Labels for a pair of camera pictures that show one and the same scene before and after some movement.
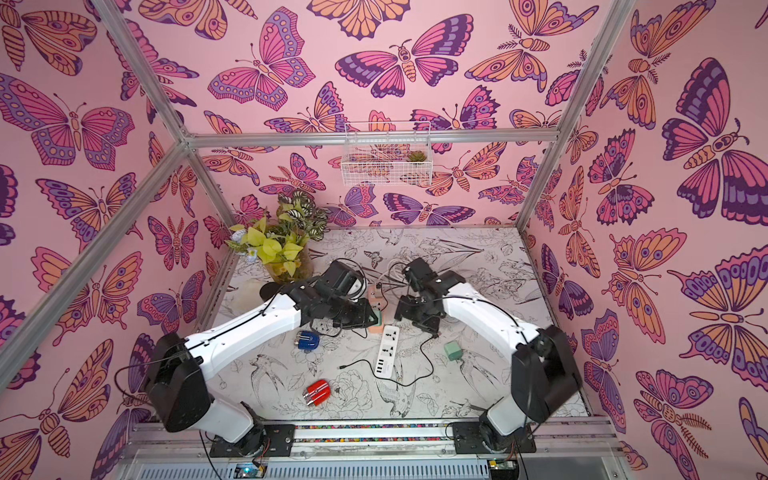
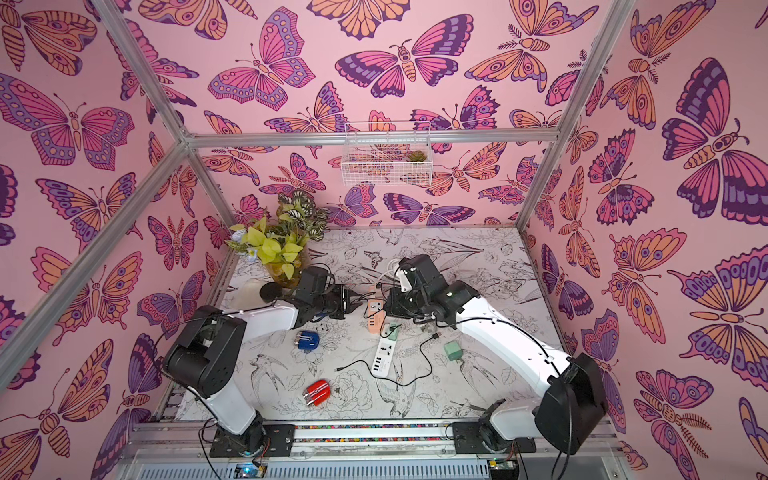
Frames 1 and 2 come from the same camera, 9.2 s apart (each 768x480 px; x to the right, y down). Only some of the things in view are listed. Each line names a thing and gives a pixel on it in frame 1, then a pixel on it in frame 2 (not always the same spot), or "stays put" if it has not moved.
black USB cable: x=402 y=385 stays put
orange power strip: x=376 y=295 stays put
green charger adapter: x=453 y=350 stays put
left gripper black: x=365 y=312 → x=345 y=295
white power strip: x=387 y=352 stays put
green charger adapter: x=378 y=314 → x=393 y=335
